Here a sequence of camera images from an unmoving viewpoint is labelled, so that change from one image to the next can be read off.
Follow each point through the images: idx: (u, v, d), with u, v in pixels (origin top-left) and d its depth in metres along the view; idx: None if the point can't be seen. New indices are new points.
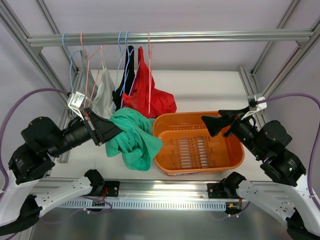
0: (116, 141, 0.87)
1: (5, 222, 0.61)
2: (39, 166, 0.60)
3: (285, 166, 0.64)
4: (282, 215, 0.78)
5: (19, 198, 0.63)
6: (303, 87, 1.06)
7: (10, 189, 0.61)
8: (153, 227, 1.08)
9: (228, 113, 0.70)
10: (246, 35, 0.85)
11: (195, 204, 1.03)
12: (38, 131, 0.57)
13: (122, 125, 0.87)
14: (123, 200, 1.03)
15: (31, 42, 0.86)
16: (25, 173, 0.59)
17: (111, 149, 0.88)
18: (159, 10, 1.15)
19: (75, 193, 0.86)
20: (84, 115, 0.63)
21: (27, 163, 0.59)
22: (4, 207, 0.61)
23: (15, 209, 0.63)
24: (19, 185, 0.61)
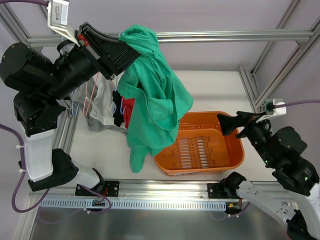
0: (133, 72, 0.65)
1: (43, 176, 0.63)
2: (42, 110, 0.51)
3: (300, 174, 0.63)
4: (282, 217, 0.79)
5: (38, 151, 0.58)
6: (304, 87, 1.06)
7: (25, 144, 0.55)
8: (153, 227, 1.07)
9: (242, 114, 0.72)
10: (246, 35, 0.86)
11: (195, 204, 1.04)
12: (13, 62, 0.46)
13: (141, 45, 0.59)
14: (123, 200, 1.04)
15: (31, 43, 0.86)
16: (30, 121, 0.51)
17: (128, 86, 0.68)
18: (159, 11, 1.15)
19: (92, 176, 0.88)
20: (79, 38, 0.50)
21: (27, 109, 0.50)
22: (31, 163, 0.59)
23: (44, 163, 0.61)
24: (30, 137, 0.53)
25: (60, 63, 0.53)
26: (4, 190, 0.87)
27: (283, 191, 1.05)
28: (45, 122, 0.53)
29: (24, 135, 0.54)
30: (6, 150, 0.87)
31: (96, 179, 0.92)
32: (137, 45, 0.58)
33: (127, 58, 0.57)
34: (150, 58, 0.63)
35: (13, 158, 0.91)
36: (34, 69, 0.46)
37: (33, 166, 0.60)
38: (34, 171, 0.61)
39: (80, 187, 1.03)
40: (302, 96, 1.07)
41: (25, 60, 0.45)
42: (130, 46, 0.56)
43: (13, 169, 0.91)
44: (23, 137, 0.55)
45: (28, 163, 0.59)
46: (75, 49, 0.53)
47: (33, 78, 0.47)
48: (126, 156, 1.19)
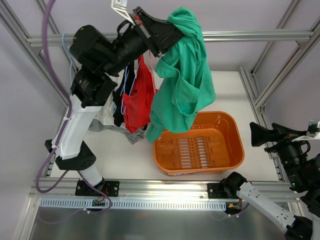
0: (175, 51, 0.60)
1: (70, 156, 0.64)
2: (102, 86, 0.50)
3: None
4: (283, 222, 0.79)
5: (81, 128, 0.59)
6: (304, 87, 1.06)
7: (75, 117, 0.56)
8: (153, 228, 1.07)
9: (278, 128, 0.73)
10: (246, 35, 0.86)
11: (195, 204, 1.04)
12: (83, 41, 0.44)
13: (187, 26, 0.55)
14: (123, 200, 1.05)
15: (31, 43, 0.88)
16: (90, 95, 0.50)
17: (165, 66, 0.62)
18: (159, 11, 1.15)
19: (96, 173, 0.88)
20: (135, 18, 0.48)
21: (88, 86, 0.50)
22: (69, 138, 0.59)
23: (77, 143, 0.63)
24: (82, 111, 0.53)
25: (116, 43, 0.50)
26: (4, 190, 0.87)
27: (282, 191, 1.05)
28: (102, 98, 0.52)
29: (76, 107, 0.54)
30: (6, 150, 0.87)
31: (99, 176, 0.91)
32: (183, 25, 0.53)
33: (173, 39, 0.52)
34: (193, 39, 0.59)
35: (13, 158, 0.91)
36: (103, 47, 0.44)
37: (69, 142, 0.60)
38: (66, 148, 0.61)
39: (79, 187, 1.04)
40: (302, 96, 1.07)
41: (94, 39, 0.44)
42: (176, 25, 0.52)
43: (13, 168, 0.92)
44: (74, 109, 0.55)
45: (66, 138, 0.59)
46: (128, 29, 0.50)
47: (99, 55, 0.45)
48: (126, 156, 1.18)
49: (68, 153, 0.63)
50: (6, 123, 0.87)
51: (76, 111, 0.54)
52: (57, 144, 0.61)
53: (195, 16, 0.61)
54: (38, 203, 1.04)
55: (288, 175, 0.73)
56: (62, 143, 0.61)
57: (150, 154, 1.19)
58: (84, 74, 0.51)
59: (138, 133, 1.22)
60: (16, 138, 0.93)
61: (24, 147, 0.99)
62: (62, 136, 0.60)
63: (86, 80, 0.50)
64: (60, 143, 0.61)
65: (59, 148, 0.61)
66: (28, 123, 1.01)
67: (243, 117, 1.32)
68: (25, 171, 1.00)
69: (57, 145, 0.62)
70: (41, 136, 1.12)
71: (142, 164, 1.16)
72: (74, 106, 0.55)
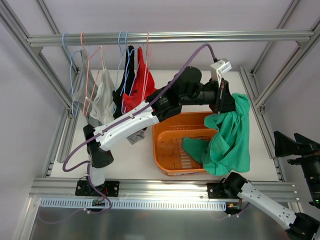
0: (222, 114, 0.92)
1: (104, 147, 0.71)
2: (174, 108, 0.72)
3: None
4: (285, 221, 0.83)
5: (134, 128, 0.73)
6: (304, 87, 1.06)
7: (138, 118, 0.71)
8: (153, 228, 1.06)
9: (311, 145, 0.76)
10: (245, 35, 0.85)
11: (195, 204, 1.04)
12: (190, 77, 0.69)
13: (240, 106, 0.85)
14: (123, 200, 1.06)
15: (31, 43, 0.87)
16: (163, 110, 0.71)
17: (211, 120, 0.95)
18: (159, 11, 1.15)
19: (101, 175, 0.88)
20: (221, 84, 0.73)
21: (167, 103, 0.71)
22: (121, 130, 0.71)
23: (118, 139, 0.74)
24: (151, 117, 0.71)
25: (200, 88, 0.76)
26: (4, 190, 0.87)
27: (282, 191, 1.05)
28: (166, 116, 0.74)
29: (145, 112, 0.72)
30: (6, 150, 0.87)
31: (103, 178, 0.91)
32: (238, 105, 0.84)
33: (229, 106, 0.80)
34: (238, 116, 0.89)
35: (13, 158, 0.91)
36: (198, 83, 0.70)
37: (117, 135, 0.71)
38: (111, 137, 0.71)
39: (79, 187, 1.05)
40: (302, 96, 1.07)
41: (196, 78, 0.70)
42: (236, 103, 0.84)
43: (13, 168, 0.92)
44: (142, 112, 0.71)
45: (119, 129, 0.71)
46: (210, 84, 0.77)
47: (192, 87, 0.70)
48: (127, 156, 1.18)
49: (107, 144, 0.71)
50: (7, 124, 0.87)
51: (144, 115, 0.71)
52: (104, 132, 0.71)
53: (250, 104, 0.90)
54: (38, 203, 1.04)
55: (311, 191, 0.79)
56: (110, 132, 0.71)
57: (150, 154, 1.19)
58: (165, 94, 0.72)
59: (138, 133, 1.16)
60: (16, 137, 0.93)
61: (24, 147, 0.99)
62: (114, 127, 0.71)
63: (166, 97, 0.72)
64: (108, 132, 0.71)
65: (103, 136, 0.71)
66: (28, 122, 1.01)
67: None
68: (26, 171, 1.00)
69: (102, 132, 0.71)
70: (41, 135, 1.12)
71: (142, 163, 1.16)
72: (143, 111, 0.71)
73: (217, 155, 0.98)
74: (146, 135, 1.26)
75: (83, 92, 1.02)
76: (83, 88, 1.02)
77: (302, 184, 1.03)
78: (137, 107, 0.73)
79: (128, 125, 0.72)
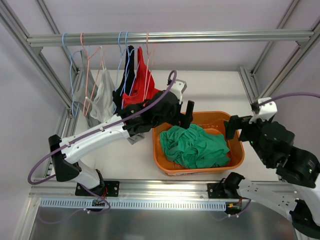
0: (177, 128, 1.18)
1: (71, 159, 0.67)
2: (146, 125, 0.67)
3: (304, 167, 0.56)
4: (285, 209, 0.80)
5: (102, 141, 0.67)
6: (304, 86, 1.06)
7: (108, 131, 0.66)
8: (153, 228, 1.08)
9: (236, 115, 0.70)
10: (246, 35, 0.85)
11: (195, 204, 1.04)
12: (170, 98, 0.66)
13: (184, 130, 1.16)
14: (123, 200, 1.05)
15: (31, 43, 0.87)
16: (133, 125, 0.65)
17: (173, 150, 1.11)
18: (159, 10, 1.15)
19: (92, 178, 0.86)
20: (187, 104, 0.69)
21: (140, 119, 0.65)
22: (89, 143, 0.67)
23: (86, 151, 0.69)
24: (121, 131, 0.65)
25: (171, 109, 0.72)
26: (4, 190, 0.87)
27: (283, 191, 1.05)
28: (137, 131, 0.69)
29: (117, 125, 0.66)
30: (6, 150, 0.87)
31: (97, 179, 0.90)
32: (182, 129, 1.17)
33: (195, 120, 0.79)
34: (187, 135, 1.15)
35: (13, 158, 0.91)
36: (172, 102, 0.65)
37: (84, 147, 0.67)
38: (77, 149, 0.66)
39: (79, 187, 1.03)
40: (303, 96, 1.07)
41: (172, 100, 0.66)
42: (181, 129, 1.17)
43: (13, 168, 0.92)
44: (113, 125, 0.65)
45: (87, 142, 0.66)
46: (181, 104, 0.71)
47: (166, 110, 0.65)
48: (127, 156, 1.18)
49: (74, 156, 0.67)
50: (6, 123, 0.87)
51: (114, 128, 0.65)
52: (71, 143, 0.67)
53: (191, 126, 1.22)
54: (38, 203, 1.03)
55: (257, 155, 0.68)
56: (77, 144, 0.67)
57: (150, 154, 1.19)
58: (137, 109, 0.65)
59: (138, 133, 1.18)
60: (16, 137, 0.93)
61: (24, 146, 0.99)
62: (82, 139, 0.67)
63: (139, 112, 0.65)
64: (75, 144, 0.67)
65: (70, 148, 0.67)
66: (28, 122, 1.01)
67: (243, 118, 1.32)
68: (26, 171, 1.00)
69: (69, 144, 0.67)
70: (41, 135, 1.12)
71: (142, 163, 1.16)
72: (114, 124, 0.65)
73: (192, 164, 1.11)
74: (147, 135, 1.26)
75: (83, 92, 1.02)
76: (83, 88, 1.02)
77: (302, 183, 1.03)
78: (108, 120, 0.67)
79: (96, 138, 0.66)
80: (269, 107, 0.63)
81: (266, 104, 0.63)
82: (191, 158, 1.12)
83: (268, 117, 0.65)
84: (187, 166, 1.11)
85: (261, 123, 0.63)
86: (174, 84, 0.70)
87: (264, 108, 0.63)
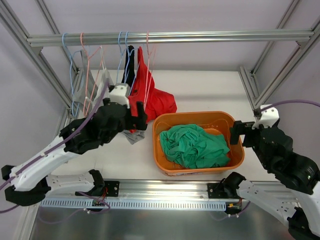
0: (177, 129, 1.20)
1: (23, 189, 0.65)
2: (91, 142, 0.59)
3: (302, 173, 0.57)
4: (283, 214, 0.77)
5: (50, 166, 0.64)
6: (304, 86, 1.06)
7: (51, 155, 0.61)
8: (152, 227, 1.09)
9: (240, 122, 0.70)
10: (246, 35, 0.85)
11: (195, 204, 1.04)
12: (116, 111, 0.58)
13: (183, 130, 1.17)
14: (123, 200, 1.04)
15: (31, 43, 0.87)
16: (77, 144, 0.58)
17: (173, 152, 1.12)
18: (159, 10, 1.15)
19: (81, 184, 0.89)
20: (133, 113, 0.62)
21: (82, 136, 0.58)
22: (35, 171, 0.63)
23: (38, 178, 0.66)
24: (65, 153, 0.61)
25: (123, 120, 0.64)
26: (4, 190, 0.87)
27: (283, 191, 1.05)
28: (84, 150, 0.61)
29: (58, 148, 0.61)
30: (6, 150, 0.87)
31: (91, 182, 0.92)
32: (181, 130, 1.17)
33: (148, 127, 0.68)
34: (186, 137, 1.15)
35: (13, 158, 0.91)
36: (118, 114, 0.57)
37: (32, 175, 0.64)
38: (26, 179, 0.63)
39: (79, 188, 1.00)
40: (303, 96, 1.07)
41: (119, 112, 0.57)
42: (179, 130, 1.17)
43: (13, 168, 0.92)
44: (54, 149, 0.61)
45: (32, 170, 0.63)
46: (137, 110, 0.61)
47: (113, 125, 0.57)
48: (127, 156, 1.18)
49: (25, 185, 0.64)
50: (6, 123, 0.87)
51: (57, 151, 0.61)
52: (18, 174, 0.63)
53: (190, 126, 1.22)
54: (38, 203, 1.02)
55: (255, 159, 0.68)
56: (24, 174, 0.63)
57: (150, 154, 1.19)
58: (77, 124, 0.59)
59: (138, 133, 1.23)
60: (16, 137, 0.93)
61: (24, 146, 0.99)
62: (27, 168, 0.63)
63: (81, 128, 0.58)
64: (21, 174, 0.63)
65: (18, 179, 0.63)
66: (27, 122, 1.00)
67: (243, 117, 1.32)
68: None
69: (16, 175, 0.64)
70: (41, 135, 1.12)
71: (142, 163, 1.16)
72: (55, 148, 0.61)
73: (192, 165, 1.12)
74: (147, 135, 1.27)
75: (83, 92, 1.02)
76: (83, 87, 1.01)
77: None
78: (50, 143, 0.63)
79: (42, 165, 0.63)
80: (271, 113, 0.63)
81: (268, 110, 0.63)
82: (191, 158, 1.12)
83: (271, 124, 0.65)
84: (187, 166, 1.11)
85: (262, 129, 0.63)
86: (115, 89, 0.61)
87: (265, 114, 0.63)
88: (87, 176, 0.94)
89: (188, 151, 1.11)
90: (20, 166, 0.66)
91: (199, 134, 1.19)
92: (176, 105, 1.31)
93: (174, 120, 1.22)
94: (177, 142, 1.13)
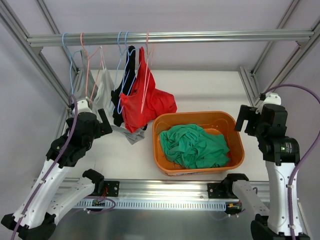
0: (177, 129, 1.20)
1: (37, 223, 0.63)
2: (79, 150, 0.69)
3: (279, 144, 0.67)
4: (255, 211, 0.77)
5: (53, 188, 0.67)
6: (304, 86, 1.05)
7: (50, 178, 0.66)
8: (152, 227, 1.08)
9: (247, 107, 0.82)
10: (246, 35, 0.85)
11: (195, 204, 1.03)
12: (88, 117, 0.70)
13: (182, 130, 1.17)
14: (123, 200, 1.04)
15: (31, 43, 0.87)
16: (69, 157, 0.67)
17: (172, 152, 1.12)
18: (159, 11, 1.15)
19: (81, 190, 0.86)
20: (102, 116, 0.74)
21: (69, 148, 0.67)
22: (41, 199, 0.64)
23: (46, 207, 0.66)
24: (61, 170, 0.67)
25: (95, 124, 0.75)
26: (4, 190, 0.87)
27: None
28: (75, 160, 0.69)
29: (54, 170, 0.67)
30: (6, 150, 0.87)
31: (90, 182, 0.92)
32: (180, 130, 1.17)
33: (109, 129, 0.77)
34: (185, 137, 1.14)
35: (13, 158, 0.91)
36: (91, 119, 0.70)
37: (39, 206, 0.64)
38: (35, 212, 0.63)
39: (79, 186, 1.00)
40: (303, 96, 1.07)
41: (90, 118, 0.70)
42: (179, 130, 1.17)
43: (13, 168, 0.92)
44: (50, 172, 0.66)
45: (39, 200, 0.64)
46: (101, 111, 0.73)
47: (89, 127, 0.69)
48: (127, 156, 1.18)
49: (36, 220, 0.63)
50: (6, 123, 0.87)
51: (54, 173, 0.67)
52: (25, 212, 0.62)
53: (189, 127, 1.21)
54: None
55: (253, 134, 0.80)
56: (32, 208, 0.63)
57: (150, 154, 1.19)
58: (59, 142, 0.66)
59: (138, 133, 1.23)
60: (16, 137, 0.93)
61: (24, 146, 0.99)
62: (33, 201, 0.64)
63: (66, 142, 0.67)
64: (28, 210, 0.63)
65: (27, 217, 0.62)
66: (27, 123, 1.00)
67: None
68: (26, 170, 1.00)
69: (23, 214, 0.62)
70: (41, 136, 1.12)
71: (142, 163, 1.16)
72: (50, 171, 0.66)
73: (192, 164, 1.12)
74: (147, 135, 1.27)
75: (83, 92, 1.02)
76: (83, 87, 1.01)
77: (303, 183, 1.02)
78: (43, 171, 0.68)
79: (45, 191, 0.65)
80: (274, 97, 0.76)
81: (272, 96, 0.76)
82: (191, 158, 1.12)
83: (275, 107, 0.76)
84: (187, 166, 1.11)
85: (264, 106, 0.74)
86: (78, 105, 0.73)
87: (269, 97, 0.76)
88: (84, 181, 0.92)
89: (187, 151, 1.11)
90: (23, 206, 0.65)
91: (199, 134, 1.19)
92: (176, 105, 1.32)
93: (173, 120, 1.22)
94: (177, 142, 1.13)
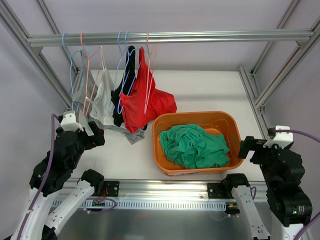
0: (177, 129, 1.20)
1: None
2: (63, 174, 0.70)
3: (291, 206, 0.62)
4: (253, 232, 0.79)
5: (43, 214, 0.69)
6: (304, 87, 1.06)
7: (37, 206, 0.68)
8: (152, 227, 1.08)
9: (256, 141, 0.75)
10: (246, 35, 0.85)
11: (195, 204, 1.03)
12: (69, 138, 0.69)
13: (182, 130, 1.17)
14: (123, 200, 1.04)
15: (31, 43, 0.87)
16: (51, 184, 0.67)
17: (172, 152, 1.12)
18: (159, 11, 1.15)
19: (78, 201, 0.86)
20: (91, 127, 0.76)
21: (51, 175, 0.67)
22: (33, 226, 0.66)
23: (39, 231, 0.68)
24: (46, 198, 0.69)
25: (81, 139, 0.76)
26: (4, 190, 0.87)
27: None
28: (60, 184, 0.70)
29: (39, 198, 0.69)
30: (5, 150, 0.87)
31: (88, 184, 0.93)
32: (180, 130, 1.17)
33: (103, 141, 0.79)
34: (185, 137, 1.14)
35: (13, 158, 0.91)
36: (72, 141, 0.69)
37: (32, 232, 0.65)
38: (29, 237, 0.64)
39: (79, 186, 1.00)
40: (303, 96, 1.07)
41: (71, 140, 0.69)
42: (179, 130, 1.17)
43: (13, 168, 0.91)
44: (37, 199, 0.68)
45: (31, 227, 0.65)
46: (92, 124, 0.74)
47: (71, 150, 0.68)
48: (127, 156, 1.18)
49: None
50: (6, 123, 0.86)
51: (40, 201, 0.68)
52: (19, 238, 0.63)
53: (189, 127, 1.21)
54: None
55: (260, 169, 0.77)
56: (25, 234, 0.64)
57: (150, 154, 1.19)
58: (42, 169, 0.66)
59: (138, 133, 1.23)
60: (16, 137, 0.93)
61: (24, 146, 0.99)
62: (25, 228, 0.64)
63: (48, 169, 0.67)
64: (22, 236, 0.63)
65: None
66: (27, 123, 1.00)
67: (243, 118, 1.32)
68: (26, 170, 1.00)
69: None
70: (41, 136, 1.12)
71: (142, 163, 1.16)
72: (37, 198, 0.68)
73: (192, 164, 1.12)
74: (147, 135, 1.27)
75: (83, 92, 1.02)
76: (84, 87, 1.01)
77: (304, 183, 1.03)
78: (29, 198, 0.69)
79: (35, 218, 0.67)
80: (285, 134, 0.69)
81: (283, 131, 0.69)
82: (191, 158, 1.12)
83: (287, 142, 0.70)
84: (187, 166, 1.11)
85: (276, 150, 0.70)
86: (65, 119, 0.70)
87: (280, 135, 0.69)
88: (82, 185, 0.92)
89: (187, 151, 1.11)
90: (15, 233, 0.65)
91: (199, 134, 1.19)
92: (176, 105, 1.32)
93: (173, 120, 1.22)
94: (177, 142, 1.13)
